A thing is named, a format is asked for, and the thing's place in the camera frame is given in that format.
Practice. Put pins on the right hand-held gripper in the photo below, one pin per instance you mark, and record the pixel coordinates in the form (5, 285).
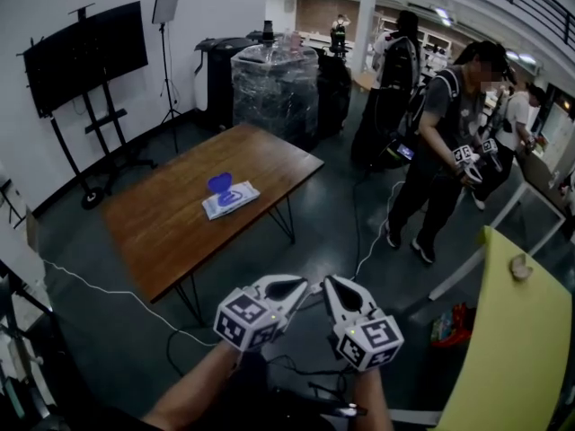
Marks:
(368, 341)

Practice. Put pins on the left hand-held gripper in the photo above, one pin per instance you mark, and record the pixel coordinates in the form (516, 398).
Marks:
(245, 319)

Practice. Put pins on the white wet wipe pack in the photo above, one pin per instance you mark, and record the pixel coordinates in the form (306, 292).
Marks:
(245, 194)

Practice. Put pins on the blue plastic packet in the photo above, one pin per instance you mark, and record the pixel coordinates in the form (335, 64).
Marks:
(219, 182)

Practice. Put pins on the person's right forearm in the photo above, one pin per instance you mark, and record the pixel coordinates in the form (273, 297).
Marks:
(368, 398)

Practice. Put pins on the person's left forearm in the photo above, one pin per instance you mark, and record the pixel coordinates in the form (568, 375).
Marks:
(193, 384)

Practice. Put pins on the red bag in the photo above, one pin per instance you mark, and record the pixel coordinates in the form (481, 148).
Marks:
(451, 326)

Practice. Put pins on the person's dark clothing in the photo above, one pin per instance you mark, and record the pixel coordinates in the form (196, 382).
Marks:
(269, 411)

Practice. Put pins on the wooden table with black legs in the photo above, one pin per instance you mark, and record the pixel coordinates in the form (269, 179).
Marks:
(179, 213)

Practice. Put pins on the black waist pack with screen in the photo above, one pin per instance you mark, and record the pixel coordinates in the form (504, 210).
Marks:
(402, 151)

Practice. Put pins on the large black bag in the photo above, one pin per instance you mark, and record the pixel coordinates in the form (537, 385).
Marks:
(373, 137)

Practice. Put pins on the yellow-green table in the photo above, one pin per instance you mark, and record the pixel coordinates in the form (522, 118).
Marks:
(512, 339)

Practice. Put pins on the small beige object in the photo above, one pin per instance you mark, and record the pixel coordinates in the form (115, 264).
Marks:
(521, 268)

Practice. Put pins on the plastic wrapped pallet load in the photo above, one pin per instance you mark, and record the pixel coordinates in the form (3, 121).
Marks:
(274, 97)

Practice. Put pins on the black covered machine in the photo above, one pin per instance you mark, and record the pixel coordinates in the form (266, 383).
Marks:
(332, 92)

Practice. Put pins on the black pole stand round base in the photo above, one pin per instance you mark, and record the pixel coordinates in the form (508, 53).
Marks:
(92, 198)

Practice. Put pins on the black lidded bin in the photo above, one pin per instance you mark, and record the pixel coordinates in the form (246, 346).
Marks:
(220, 83)

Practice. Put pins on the black wheeled television stand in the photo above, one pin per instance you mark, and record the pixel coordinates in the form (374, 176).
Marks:
(108, 119)

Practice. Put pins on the pink bottle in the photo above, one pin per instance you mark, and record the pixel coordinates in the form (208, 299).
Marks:
(295, 39)

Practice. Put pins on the black cylinder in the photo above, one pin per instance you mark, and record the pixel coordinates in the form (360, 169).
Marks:
(268, 32)

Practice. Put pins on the cardboard sheet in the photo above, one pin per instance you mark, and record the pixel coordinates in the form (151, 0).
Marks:
(32, 229)

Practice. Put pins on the black shelf rack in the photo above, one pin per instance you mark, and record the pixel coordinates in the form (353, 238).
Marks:
(18, 339)

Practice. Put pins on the whiteboard on black stand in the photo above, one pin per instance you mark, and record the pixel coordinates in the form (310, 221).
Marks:
(11, 200)

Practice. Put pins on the black television screen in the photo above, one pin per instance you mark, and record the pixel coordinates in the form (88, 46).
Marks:
(85, 56)

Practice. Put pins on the white light panel on tripod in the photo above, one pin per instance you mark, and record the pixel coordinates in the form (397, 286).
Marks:
(166, 5)

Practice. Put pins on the white table frame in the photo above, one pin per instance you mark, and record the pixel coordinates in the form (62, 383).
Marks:
(539, 200)

